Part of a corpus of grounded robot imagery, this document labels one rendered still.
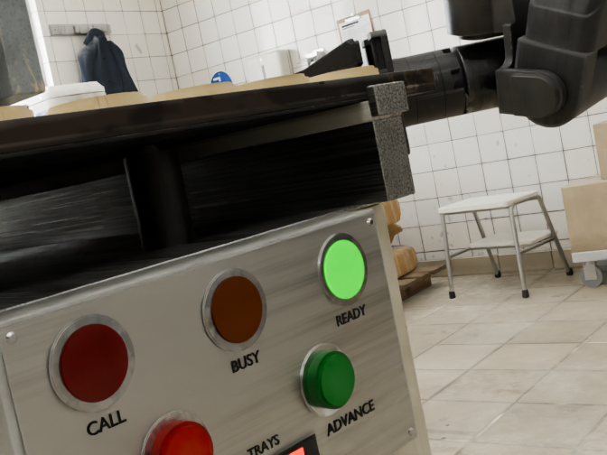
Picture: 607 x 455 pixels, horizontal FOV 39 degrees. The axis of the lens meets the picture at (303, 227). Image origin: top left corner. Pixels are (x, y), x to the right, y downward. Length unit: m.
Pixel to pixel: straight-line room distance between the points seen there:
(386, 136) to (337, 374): 0.15
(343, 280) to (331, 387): 0.06
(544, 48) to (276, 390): 0.35
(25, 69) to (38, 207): 0.42
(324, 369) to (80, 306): 0.14
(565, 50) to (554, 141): 3.84
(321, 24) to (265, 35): 0.43
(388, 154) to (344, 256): 0.08
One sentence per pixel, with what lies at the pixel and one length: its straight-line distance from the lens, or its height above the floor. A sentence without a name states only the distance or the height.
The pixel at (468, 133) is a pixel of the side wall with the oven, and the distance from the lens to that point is 4.67.
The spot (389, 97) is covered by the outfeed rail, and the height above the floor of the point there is 0.90.
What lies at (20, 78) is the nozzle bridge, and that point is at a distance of 1.20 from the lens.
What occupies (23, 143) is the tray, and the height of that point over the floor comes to 0.91.
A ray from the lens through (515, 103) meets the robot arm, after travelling 0.67.
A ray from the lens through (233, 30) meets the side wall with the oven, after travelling 5.55.
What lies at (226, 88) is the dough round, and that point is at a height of 0.92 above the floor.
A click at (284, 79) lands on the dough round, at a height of 0.92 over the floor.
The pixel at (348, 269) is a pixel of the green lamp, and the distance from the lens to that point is 0.46.
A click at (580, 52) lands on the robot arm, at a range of 0.65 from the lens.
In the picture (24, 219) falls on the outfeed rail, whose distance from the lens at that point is 0.83.
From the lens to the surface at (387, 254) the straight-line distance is 0.55.
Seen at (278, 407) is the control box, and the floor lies 0.76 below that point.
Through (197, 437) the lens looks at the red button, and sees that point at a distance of 0.39.
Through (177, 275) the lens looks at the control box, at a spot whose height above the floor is 0.84.
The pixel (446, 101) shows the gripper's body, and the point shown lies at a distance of 0.71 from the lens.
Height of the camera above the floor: 0.88
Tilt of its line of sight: 5 degrees down
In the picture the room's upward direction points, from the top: 11 degrees counter-clockwise
